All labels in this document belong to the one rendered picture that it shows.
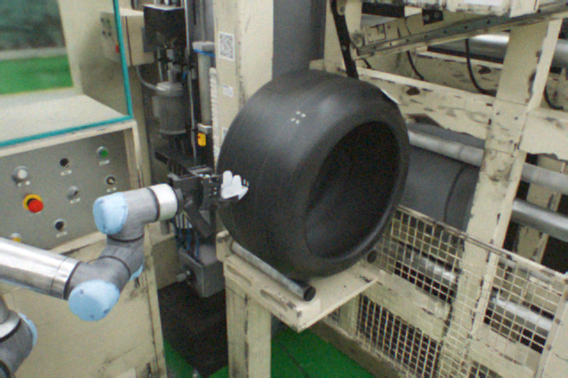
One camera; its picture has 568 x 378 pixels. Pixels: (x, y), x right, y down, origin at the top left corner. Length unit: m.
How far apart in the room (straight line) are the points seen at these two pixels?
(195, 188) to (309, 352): 1.57
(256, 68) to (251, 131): 0.31
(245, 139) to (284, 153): 0.13
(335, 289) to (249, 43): 0.79
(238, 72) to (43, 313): 0.97
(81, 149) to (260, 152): 0.66
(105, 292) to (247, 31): 0.82
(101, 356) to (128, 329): 0.12
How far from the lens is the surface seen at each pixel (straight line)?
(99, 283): 0.94
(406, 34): 1.52
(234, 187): 1.14
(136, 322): 1.95
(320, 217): 1.66
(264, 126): 1.19
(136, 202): 1.00
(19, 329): 1.36
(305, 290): 1.38
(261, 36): 1.47
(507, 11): 1.23
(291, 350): 2.51
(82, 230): 1.72
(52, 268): 0.97
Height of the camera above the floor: 1.77
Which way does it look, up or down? 27 degrees down
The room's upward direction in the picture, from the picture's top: 1 degrees clockwise
